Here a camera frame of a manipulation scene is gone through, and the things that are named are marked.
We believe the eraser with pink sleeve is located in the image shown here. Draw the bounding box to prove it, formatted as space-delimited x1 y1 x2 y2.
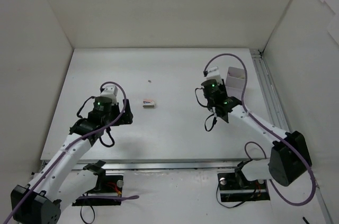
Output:
142 99 156 109

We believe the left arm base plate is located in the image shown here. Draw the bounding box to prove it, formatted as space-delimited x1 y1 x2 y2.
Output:
72 175 123 207

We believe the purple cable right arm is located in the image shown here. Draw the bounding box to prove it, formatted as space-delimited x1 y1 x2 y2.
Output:
205 53 316 205

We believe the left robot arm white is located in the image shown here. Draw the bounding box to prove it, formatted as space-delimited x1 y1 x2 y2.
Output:
4 96 133 223

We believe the clear divided organizer container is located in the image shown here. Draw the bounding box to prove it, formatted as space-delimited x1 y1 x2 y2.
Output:
225 67 246 100

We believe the black cable right base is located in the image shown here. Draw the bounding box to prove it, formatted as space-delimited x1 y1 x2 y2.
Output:
214 181 255 207

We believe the aluminium rail frame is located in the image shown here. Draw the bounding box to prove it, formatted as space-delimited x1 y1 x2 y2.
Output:
39 49 334 224

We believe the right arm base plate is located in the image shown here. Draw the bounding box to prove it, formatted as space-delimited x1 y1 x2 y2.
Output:
217 172 270 207

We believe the black cable base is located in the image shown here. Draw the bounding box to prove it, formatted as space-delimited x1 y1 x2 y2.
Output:
79 197 96 222
214 181 255 207

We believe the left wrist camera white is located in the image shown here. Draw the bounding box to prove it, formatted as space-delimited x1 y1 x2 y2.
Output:
100 84 118 105

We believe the black cable left base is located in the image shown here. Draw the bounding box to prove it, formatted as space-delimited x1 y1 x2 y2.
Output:
79 197 96 222

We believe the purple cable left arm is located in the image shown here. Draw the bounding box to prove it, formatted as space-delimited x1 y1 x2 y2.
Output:
5 80 140 224

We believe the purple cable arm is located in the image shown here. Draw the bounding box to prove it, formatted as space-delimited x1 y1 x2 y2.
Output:
5 80 140 224
205 53 316 205

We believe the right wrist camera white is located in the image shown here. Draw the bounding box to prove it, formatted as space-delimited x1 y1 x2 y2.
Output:
203 66 222 85

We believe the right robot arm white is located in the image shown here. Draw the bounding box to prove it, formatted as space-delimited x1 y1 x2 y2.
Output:
201 79 314 188

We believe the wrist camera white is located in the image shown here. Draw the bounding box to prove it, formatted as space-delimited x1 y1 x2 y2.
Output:
203 66 222 85
100 84 118 105

